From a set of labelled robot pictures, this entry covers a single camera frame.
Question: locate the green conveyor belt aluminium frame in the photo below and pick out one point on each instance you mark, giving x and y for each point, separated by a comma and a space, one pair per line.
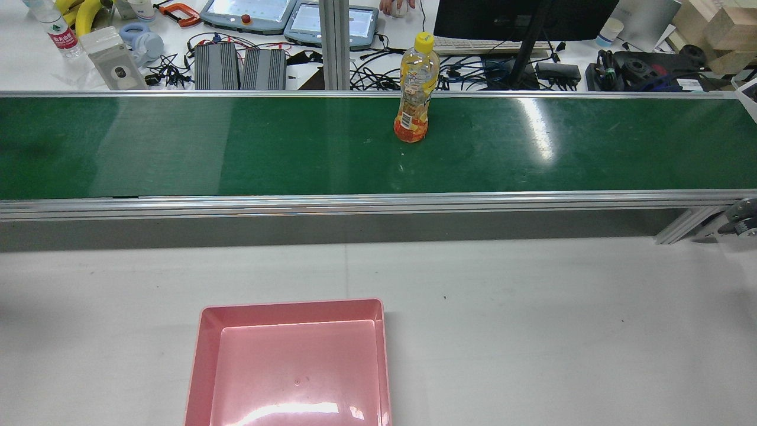
236, 148

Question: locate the black computer monitor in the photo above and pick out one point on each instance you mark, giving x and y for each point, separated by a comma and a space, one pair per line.
491, 21

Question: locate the black round knob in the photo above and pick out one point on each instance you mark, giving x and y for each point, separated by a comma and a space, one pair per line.
693, 54

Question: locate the orange juice bottle yellow cap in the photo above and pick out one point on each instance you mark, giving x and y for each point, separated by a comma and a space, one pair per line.
414, 100

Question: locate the aluminium profile post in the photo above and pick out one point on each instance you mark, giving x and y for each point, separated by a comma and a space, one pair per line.
334, 47

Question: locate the grey finned power unit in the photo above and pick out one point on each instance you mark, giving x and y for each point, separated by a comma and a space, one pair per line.
264, 70
216, 66

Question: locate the white computer keyboard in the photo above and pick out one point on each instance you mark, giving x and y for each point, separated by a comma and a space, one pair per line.
473, 46

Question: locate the orange clamp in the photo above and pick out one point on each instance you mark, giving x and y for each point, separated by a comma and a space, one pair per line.
177, 9

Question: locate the white jar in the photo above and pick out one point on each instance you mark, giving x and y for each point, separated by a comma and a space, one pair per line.
142, 9

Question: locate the grey box with round socket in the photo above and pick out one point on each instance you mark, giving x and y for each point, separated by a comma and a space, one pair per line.
115, 68

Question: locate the striped paper cup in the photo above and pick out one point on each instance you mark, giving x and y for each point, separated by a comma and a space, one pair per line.
609, 32

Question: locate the grey robot teach pendant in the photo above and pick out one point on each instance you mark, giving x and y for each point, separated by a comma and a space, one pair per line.
355, 26
248, 12

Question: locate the pink plastic basket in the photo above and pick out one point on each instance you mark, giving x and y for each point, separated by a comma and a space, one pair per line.
295, 373

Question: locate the black monitor stand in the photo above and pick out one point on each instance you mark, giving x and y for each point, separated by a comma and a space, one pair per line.
526, 53

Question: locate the yellow banana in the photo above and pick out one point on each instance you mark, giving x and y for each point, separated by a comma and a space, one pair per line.
66, 6
86, 18

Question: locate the person in grey patterned shirt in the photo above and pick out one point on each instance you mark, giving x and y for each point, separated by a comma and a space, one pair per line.
384, 6

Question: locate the white computer mouse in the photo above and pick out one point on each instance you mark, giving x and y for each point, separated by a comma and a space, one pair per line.
399, 10

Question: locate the white printed label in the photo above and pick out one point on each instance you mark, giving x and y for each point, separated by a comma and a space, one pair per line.
689, 84

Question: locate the aluminium profile bar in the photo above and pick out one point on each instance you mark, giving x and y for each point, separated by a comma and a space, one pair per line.
686, 225

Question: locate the clear water bottle red label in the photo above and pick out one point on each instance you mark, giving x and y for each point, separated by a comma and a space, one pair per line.
59, 32

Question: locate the black round metal flange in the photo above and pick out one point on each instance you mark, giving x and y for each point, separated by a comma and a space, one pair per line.
641, 68

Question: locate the light blue headphones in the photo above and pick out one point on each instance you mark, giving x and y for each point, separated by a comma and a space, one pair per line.
151, 44

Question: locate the light wooden block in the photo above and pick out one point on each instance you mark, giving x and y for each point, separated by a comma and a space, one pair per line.
689, 18
730, 62
733, 29

